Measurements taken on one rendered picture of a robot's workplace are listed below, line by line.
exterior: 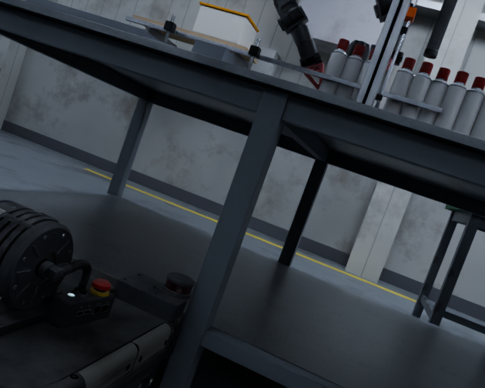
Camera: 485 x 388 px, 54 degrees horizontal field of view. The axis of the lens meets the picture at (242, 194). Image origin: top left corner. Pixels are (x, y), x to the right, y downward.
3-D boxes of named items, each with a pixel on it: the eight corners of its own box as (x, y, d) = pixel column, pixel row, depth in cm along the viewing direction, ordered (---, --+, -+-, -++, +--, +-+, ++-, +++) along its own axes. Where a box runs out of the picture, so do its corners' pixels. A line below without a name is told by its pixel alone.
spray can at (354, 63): (339, 112, 152) (362, 50, 150) (348, 112, 147) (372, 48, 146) (326, 105, 150) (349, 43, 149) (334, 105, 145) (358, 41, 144)
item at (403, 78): (394, 128, 146) (418, 64, 144) (395, 125, 141) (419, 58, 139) (377, 122, 147) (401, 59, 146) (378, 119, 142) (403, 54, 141)
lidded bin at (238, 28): (249, 58, 451) (259, 30, 449) (238, 45, 412) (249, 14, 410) (205, 45, 463) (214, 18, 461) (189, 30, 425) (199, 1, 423)
